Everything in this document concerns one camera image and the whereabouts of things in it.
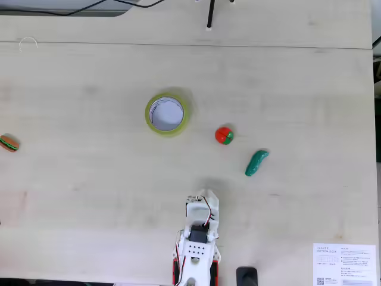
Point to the black camera tripod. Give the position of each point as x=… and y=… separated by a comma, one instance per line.
x=210, y=15

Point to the black desk clamp mount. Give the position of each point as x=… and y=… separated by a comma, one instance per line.
x=247, y=275

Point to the red table clamp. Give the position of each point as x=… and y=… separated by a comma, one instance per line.
x=215, y=272
x=176, y=272

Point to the green toy cucumber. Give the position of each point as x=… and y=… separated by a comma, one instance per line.
x=255, y=164

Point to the toy hamburger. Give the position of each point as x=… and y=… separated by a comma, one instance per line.
x=9, y=143

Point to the red toy strawberry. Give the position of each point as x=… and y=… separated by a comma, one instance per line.
x=223, y=135

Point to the yellow tape roll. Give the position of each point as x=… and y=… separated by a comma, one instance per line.
x=149, y=119

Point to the white printed paper sheet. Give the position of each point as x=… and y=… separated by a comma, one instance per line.
x=345, y=268

